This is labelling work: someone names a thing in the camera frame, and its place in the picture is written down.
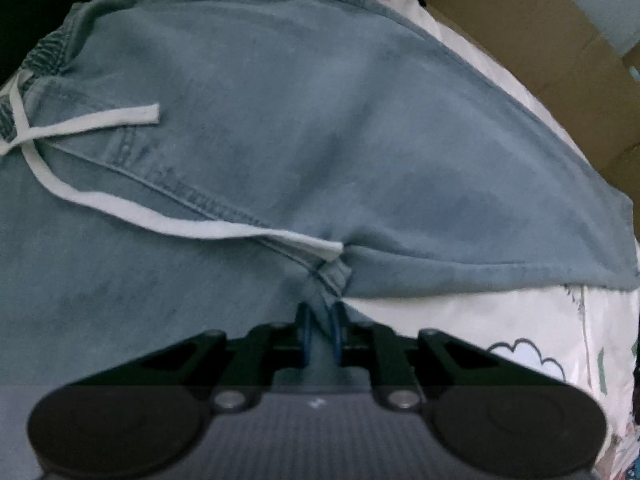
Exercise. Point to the pale grey padded panel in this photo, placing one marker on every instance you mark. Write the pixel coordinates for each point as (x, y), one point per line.
(600, 5)

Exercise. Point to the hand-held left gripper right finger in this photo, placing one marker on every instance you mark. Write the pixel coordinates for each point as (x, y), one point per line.
(336, 335)

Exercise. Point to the blue denim pants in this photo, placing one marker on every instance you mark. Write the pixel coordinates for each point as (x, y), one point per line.
(300, 110)

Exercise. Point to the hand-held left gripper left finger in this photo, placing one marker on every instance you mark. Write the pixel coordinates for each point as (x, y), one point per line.
(306, 335)

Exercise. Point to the cream bear printed bedsheet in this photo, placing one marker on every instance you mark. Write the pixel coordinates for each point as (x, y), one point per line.
(500, 320)

